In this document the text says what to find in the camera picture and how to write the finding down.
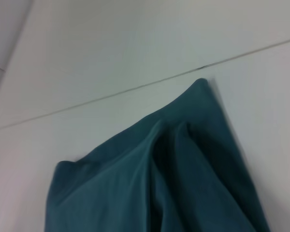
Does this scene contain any teal blue t-shirt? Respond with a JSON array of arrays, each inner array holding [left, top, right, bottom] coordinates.
[[43, 77, 271, 232]]

